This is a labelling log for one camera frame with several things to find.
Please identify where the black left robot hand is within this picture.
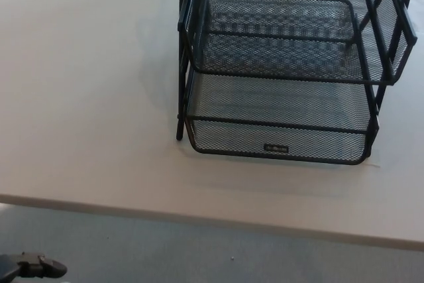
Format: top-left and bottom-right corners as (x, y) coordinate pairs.
(16, 251), (68, 279)

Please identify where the black metal rack frame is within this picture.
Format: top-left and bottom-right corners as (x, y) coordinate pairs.
(175, 0), (419, 158)

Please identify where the black mesh sliding tray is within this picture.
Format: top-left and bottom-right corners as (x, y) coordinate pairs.
(177, 0), (417, 87)

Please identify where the black mesh tray with label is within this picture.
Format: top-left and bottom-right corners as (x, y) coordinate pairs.
(184, 0), (380, 166)

